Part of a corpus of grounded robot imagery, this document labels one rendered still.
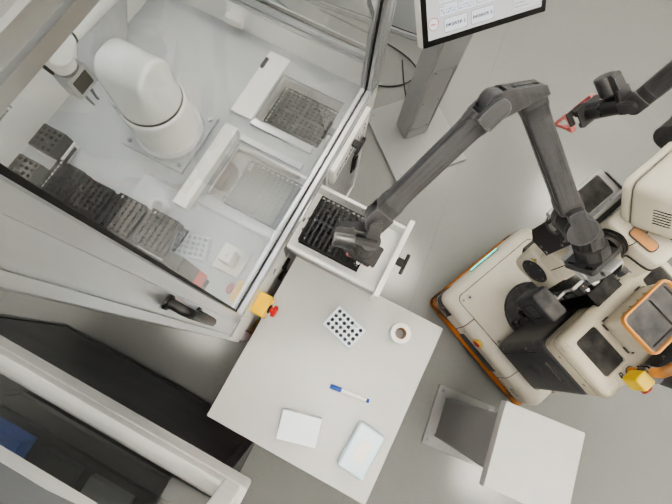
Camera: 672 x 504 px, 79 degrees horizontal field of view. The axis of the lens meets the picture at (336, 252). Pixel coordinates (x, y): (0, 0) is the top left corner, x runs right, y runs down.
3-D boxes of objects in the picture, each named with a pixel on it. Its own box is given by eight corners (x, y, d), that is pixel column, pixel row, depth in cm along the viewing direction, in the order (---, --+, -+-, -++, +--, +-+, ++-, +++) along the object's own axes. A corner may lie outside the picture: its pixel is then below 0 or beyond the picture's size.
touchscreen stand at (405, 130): (464, 161, 246) (563, 28, 147) (396, 185, 239) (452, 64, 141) (429, 93, 257) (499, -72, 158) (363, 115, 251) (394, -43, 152)
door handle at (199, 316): (222, 319, 83) (195, 307, 64) (215, 330, 82) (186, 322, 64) (201, 307, 83) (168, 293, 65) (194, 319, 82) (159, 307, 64)
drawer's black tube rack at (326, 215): (378, 230, 144) (380, 224, 137) (355, 273, 139) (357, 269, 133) (322, 202, 145) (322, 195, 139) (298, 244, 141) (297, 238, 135)
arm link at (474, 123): (518, 110, 85) (503, 100, 94) (500, 92, 84) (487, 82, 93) (376, 242, 104) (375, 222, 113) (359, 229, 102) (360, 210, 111)
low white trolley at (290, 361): (400, 338, 217) (443, 328, 144) (347, 452, 202) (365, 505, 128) (304, 288, 222) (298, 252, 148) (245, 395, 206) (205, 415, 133)
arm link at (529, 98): (549, 67, 81) (532, 60, 89) (483, 103, 85) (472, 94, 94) (604, 237, 100) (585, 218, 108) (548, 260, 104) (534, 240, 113)
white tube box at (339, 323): (365, 331, 142) (366, 330, 138) (348, 349, 140) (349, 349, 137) (338, 306, 144) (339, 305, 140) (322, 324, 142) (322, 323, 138)
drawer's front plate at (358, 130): (367, 124, 156) (371, 107, 146) (332, 185, 149) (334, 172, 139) (363, 122, 156) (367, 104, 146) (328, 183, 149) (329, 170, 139)
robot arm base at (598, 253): (593, 277, 104) (624, 249, 106) (587, 252, 100) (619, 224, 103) (563, 267, 111) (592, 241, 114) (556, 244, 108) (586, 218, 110)
